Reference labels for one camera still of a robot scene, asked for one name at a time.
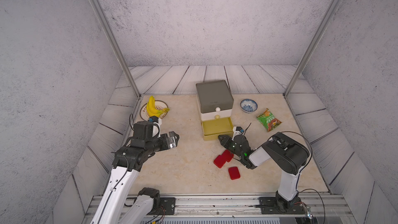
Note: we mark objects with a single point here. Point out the green snack bag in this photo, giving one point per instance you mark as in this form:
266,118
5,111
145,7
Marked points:
268,120

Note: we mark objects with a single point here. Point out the yellow banana bunch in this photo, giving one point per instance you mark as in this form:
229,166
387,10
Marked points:
152,108

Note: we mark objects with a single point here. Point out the grey top drawer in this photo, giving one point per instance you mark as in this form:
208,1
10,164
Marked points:
214,94

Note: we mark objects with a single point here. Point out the three-drawer storage cabinet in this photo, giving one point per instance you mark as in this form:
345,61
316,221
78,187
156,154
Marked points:
215,103

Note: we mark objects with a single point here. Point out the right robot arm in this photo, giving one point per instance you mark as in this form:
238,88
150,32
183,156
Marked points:
291,156

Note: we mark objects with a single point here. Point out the right metal frame post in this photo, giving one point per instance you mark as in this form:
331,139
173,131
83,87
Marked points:
329,13

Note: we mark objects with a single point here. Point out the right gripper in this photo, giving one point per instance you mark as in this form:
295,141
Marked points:
226,139

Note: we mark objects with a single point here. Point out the white drawer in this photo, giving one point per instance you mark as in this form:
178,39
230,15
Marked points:
216,115

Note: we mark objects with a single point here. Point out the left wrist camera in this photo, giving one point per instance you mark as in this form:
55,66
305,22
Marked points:
156,124

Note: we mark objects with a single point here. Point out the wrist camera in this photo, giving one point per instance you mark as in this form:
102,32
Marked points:
237,131
156,124

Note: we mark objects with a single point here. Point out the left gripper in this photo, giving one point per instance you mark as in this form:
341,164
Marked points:
173,142

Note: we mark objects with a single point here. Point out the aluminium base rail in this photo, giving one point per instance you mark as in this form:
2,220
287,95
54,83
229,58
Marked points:
313,208

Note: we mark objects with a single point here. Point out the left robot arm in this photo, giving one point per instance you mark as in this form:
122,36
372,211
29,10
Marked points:
128,161

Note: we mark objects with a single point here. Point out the red brooch box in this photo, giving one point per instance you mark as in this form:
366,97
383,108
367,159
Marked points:
234,173
227,156
219,161

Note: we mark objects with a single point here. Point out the left metal frame post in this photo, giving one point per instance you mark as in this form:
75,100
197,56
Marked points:
114,45

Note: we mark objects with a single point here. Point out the cream round plate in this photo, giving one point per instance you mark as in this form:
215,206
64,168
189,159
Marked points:
159,106

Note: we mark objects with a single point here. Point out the metal frame post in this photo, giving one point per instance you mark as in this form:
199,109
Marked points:
114,45
329,13

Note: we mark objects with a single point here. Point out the blue white porcelain bowl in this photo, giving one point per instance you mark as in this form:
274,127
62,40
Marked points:
248,105

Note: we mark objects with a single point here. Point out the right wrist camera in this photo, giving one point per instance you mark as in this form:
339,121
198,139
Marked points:
237,131

